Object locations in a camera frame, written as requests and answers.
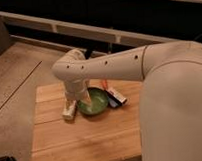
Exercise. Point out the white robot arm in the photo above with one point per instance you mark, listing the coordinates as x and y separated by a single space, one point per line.
170 101

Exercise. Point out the green ceramic bowl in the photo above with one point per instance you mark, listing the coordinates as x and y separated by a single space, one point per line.
99 102

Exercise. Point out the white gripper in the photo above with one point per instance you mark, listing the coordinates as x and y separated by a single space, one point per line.
76 90

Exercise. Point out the wooden board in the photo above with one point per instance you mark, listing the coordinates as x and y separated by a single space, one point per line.
110 136

